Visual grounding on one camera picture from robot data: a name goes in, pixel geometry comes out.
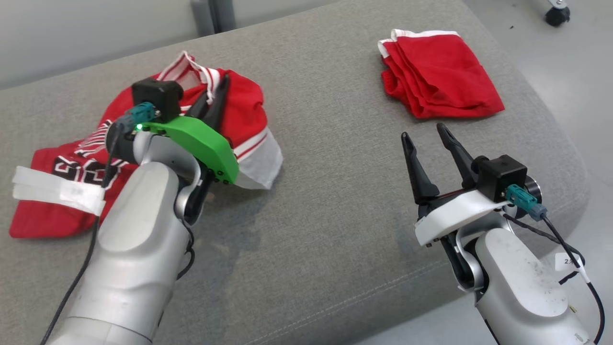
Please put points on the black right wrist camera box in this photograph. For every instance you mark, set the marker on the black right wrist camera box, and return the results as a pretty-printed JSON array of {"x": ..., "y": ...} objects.
[{"x": 498, "y": 175}]

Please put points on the teal camera connector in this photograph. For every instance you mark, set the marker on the teal camera connector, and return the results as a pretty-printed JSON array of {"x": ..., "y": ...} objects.
[
  {"x": 519, "y": 196},
  {"x": 141, "y": 114}
]

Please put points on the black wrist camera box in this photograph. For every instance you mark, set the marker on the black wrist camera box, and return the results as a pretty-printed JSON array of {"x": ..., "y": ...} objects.
[
  {"x": 498, "y": 175},
  {"x": 158, "y": 96}
]

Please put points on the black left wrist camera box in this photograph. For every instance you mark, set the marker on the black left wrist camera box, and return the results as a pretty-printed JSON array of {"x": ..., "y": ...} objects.
[{"x": 158, "y": 96}]

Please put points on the teal left camera connector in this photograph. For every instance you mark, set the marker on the teal left camera connector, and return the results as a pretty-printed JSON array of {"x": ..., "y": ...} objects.
[{"x": 141, "y": 114}]

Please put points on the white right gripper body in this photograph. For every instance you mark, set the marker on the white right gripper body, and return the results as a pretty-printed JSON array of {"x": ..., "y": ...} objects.
[{"x": 455, "y": 213}]

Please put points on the red shorts white stripe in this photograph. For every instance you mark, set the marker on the red shorts white stripe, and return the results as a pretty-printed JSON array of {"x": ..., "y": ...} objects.
[{"x": 440, "y": 72}]

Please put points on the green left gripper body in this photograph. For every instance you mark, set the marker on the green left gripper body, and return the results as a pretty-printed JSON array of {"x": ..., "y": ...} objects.
[{"x": 206, "y": 143}]

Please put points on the red Bulls jersey white sleeves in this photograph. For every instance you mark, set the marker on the red Bulls jersey white sleeves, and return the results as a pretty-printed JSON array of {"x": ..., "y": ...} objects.
[{"x": 244, "y": 110}]

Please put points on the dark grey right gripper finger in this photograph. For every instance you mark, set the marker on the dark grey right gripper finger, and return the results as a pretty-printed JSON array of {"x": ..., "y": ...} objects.
[
  {"x": 459, "y": 158},
  {"x": 419, "y": 179}
]

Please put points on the grey partition post rounded feet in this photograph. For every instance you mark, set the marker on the grey partition post rounded feet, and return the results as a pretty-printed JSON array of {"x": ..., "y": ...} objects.
[{"x": 213, "y": 17}]

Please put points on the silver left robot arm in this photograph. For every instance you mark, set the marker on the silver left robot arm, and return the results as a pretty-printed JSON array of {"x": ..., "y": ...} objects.
[{"x": 134, "y": 249}]

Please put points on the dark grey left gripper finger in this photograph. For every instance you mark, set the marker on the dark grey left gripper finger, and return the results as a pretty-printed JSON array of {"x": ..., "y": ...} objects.
[
  {"x": 219, "y": 108},
  {"x": 200, "y": 108}
]

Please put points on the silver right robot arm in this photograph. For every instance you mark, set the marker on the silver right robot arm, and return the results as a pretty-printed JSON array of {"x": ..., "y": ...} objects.
[{"x": 522, "y": 287}]

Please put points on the teal right camera connector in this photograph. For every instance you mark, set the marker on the teal right camera connector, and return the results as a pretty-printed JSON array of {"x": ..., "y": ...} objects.
[{"x": 519, "y": 196}]

